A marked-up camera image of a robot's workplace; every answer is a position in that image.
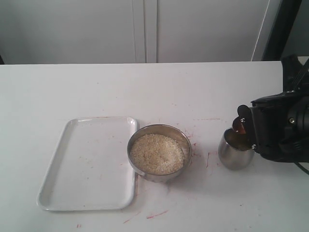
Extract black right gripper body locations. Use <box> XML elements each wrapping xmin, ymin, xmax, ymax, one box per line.
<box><xmin>251</xmin><ymin>92</ymin><xmax>309</xmax><ymax>163</ymax></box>

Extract brown wooden spoon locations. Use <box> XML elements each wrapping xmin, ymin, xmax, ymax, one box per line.
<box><xmin>232</xmin><ymin>116</ymin><xmax>246</xmax><ymax>135</ymax></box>

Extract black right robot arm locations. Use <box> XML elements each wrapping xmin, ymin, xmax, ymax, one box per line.
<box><xmin>251</xmin><ymin>55</ymin><xmax>309</xmax><ymax>163</ymax></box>

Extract small steel cup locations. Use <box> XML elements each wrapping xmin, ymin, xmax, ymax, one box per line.
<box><xmin>218</xmin><ymin>128</ymin><xmax>255</xmax><ymax>171</ymax></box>

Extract steel bowl of rice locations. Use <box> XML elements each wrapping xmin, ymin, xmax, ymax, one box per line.
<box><xmin>127</xmin><ymin>124</ymin><xmax>192</xmax><ymax>183</ymax></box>

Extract white rectangular plastic tray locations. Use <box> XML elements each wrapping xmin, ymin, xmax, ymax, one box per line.
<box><xmin>37</xmin><ymin>117</ymin><xmax>138</xmax><ymax>212</ymax></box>

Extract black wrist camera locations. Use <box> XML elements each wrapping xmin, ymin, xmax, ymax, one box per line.
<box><xmin>237</xmin><ymin>105</ymin><xmax>258</xmax><ymax>152</ymax></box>

